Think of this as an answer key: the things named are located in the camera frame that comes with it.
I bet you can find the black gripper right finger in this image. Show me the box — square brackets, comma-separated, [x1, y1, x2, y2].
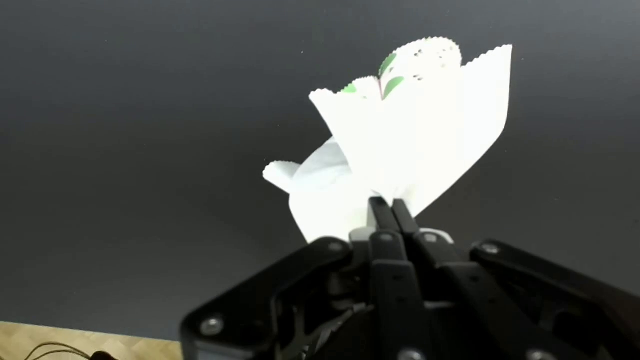
[392, 197, 640, 360]

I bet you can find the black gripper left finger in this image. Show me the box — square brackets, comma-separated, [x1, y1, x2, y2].
[177, 193, 428, 360]

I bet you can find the thin black cable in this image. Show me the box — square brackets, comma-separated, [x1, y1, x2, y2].
[23, 339, 125, 360]

